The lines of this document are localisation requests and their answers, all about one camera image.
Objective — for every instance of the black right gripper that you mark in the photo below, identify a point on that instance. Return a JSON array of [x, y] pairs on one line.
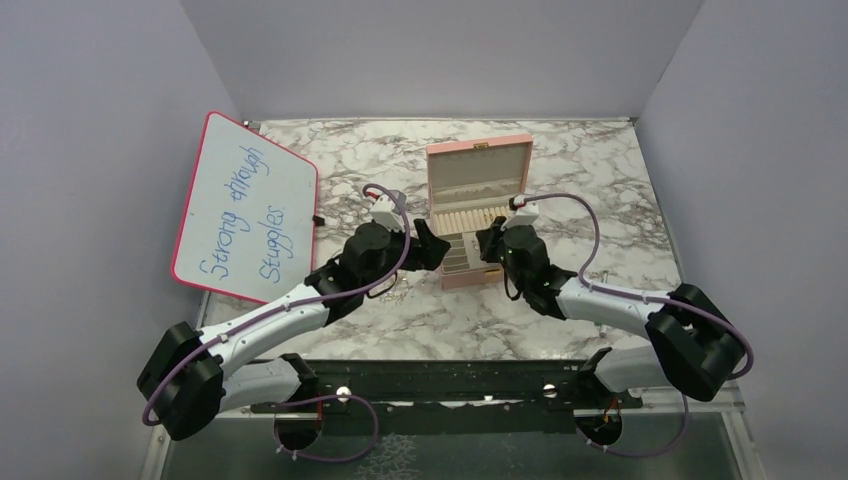
[[490, 237]]

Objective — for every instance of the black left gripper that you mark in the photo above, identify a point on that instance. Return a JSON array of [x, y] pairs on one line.
[[428, 250]]

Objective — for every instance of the pink jewelry box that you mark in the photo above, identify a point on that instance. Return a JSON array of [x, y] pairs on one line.
[[470, 184]]

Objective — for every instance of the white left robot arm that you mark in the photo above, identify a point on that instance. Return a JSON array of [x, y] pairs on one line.
[[183, 381]]

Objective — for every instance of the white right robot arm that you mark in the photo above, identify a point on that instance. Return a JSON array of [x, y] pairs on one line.
[[690, 344]]

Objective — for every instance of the pink-framed whiteboard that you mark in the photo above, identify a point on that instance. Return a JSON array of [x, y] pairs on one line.
[[248, 227]]

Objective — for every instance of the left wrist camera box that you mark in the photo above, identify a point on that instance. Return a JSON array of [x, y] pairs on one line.
[[385, 212]]

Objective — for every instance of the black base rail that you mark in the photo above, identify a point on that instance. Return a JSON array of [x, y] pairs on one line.
[[409, 397]]

